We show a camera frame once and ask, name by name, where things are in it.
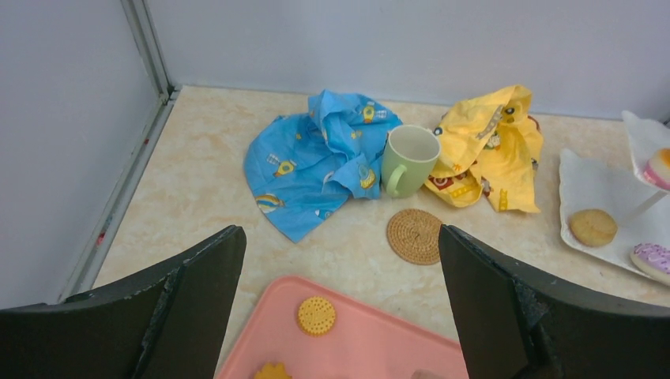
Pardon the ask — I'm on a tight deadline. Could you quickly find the green mug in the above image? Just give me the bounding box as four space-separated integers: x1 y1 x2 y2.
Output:
382 124 441 198

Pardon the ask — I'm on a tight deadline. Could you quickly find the purple sprinkled donut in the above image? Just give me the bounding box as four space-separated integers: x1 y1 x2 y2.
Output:
630 243 669 286

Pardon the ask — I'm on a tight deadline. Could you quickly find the white tiered dessert stand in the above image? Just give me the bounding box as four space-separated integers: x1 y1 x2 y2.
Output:
559 111 669 277

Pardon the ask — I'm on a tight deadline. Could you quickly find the yellow patterned cloth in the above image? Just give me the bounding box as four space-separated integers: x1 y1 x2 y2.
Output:
424 85 544 213

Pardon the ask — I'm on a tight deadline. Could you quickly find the yellow orange pastry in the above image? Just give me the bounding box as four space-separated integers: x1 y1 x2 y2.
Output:
642 148 670 190

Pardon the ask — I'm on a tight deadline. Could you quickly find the yellow flower cookie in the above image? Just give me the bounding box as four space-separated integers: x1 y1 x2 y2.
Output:
254 362 292 379

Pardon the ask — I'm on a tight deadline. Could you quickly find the round yellow cracker biscuit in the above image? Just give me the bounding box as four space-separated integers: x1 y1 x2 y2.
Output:
297 296 337 336

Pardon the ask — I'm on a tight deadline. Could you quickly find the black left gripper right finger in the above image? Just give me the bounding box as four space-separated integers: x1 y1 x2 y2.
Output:
439 225 669 378

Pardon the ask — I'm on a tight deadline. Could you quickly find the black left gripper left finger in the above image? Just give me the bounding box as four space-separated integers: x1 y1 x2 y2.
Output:
1 225 247 378

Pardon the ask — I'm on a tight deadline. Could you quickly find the blue patterned cloth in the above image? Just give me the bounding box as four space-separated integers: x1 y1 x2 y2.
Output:
243 90 402 242

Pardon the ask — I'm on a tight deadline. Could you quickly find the pink plastic tray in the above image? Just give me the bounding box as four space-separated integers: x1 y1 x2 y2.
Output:
218 276 468 378

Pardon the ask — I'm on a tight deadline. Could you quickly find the round tan muffin cake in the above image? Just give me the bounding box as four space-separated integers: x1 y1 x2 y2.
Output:
568 208 619 247

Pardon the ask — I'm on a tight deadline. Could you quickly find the woven rattan coaster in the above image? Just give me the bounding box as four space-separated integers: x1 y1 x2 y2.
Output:
386 208 442 265

